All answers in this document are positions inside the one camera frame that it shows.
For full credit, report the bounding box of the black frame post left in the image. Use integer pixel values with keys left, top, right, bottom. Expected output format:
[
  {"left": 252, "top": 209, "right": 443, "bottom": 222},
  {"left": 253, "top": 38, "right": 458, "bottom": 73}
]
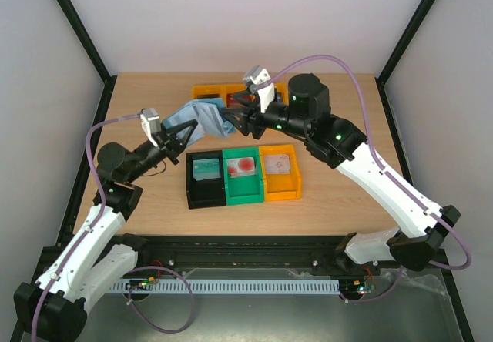
[{"left": 40, "top": 0, "right": 116, "bottom": 85}]

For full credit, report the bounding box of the teal credit card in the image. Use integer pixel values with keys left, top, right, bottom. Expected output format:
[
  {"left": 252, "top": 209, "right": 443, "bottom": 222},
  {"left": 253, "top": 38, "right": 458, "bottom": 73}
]
[{"left": 192, "top": 158, "right": 220, "bottom": 181}]

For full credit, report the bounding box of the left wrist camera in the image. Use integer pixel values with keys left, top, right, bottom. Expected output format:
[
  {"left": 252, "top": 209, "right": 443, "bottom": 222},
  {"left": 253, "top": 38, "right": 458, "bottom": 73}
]
[{"left": 140, "top": 108, "right": 161, "bottom": 147}]

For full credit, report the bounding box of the white red circle card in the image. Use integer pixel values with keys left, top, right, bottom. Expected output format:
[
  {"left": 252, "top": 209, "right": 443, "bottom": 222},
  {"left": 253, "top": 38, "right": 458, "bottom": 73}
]
[{"left": 226, "top": 156, "right": 257, "bottom": 178}]

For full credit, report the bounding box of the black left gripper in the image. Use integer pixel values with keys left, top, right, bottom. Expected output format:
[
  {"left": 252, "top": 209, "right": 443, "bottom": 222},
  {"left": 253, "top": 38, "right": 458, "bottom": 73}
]
[{"left": 126, "top": 118, "right": 197, "bottom": 183}]

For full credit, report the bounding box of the black frame post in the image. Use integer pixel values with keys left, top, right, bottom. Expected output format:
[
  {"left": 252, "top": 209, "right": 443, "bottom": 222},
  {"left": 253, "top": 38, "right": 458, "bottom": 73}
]
[
  {"left": 377, "top": 0, "right": 454, "bottom": 85},
  {"left": 40, "top": 0, "right": 116, "bottom": 85}
]

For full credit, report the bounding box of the blue leather card holder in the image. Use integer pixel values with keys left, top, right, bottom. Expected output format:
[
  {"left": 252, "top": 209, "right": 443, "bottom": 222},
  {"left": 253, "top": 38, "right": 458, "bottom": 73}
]
[{"left": 162, "top": 98, "right": 236, "bottom": 146}]

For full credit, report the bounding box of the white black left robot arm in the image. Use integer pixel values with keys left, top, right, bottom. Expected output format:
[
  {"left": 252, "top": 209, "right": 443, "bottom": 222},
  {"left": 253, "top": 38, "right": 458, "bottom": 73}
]
[{"left": 14, "top": 117, "right": 198, "bottom": 341}]

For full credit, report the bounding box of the green plastic bin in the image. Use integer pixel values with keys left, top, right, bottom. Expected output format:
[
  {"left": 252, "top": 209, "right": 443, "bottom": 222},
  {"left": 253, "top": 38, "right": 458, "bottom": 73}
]
[{"left": 222, "top": 147, "right": 264, "bottom": 206}]

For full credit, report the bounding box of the orange rear triple bin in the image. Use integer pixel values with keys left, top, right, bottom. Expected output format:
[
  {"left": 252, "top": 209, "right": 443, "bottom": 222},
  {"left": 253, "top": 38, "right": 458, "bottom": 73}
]
[{"left": 192, "top": 83, "right": 289, "bottom": 105}]

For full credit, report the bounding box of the white patterned card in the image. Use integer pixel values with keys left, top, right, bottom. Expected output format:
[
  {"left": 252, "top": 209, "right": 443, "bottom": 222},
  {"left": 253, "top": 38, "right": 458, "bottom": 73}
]
[{"left": 263, "top": 153, "right": 290, "bottom": 175}]

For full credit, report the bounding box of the red card in rear bin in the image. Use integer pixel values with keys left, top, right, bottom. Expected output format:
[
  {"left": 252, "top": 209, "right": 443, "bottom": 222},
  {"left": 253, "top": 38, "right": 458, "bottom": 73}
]
[{"left": 226, "top": 92, "right": 251, "bottom": 108}]

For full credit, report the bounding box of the dark card in rear bin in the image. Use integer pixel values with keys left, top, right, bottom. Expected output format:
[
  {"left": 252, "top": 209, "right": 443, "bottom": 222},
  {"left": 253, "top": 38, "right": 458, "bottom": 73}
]
[{"left": 197, "top": 93, "right": 221, "bottom": 99}]

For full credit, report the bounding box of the black plastic bin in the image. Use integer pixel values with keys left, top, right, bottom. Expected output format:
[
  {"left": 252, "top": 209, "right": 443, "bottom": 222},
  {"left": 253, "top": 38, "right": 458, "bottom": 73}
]
[{"left": 186, "top": 150, "right": 226, "bottom": 210}]

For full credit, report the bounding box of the orange front plastic bin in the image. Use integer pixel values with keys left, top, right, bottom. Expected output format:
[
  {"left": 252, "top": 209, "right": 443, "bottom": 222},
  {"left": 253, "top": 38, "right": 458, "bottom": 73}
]
[{"left": 258, "top": 144, "right": 302, "bottom": 201}]

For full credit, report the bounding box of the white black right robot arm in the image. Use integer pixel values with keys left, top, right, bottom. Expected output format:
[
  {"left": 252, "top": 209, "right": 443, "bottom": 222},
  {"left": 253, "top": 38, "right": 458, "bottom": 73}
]
[{"left": 222, "top": 69, "right": 461, "bottom": 274}]

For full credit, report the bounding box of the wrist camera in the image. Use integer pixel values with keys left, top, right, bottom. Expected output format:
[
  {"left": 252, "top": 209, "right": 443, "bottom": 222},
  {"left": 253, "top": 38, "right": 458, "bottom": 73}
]
[
  {"left": 140, "top": 108, "right": 161, "bottom": 147},
  {"left": 243, "top": 65, "right": 276, "bottom": 113}
]

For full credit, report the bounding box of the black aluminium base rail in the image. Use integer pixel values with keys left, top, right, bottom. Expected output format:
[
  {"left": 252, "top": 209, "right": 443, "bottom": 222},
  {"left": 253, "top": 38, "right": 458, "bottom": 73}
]
[{"left": 38, "top": 235, "right": 448, "bottom": 277}]

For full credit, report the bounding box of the light blue slotted cable duct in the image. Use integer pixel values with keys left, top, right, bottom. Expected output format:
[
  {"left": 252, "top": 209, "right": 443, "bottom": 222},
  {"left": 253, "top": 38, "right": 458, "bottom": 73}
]
[{"left": 134, "top": 279, "right": 340, "bottom": 295}]

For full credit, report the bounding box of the black frame post right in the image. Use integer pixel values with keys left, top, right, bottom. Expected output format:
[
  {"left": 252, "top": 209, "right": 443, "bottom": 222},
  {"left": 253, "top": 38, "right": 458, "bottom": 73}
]
[{"left": 377, "top": 0, "right": 454, "bottom": 85}]

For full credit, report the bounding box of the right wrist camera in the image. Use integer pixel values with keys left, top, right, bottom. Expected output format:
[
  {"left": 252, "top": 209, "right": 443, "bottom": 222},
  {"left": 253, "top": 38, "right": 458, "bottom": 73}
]
[{"left": 243, "top": 65, "right": 276, "bottom": 113}]

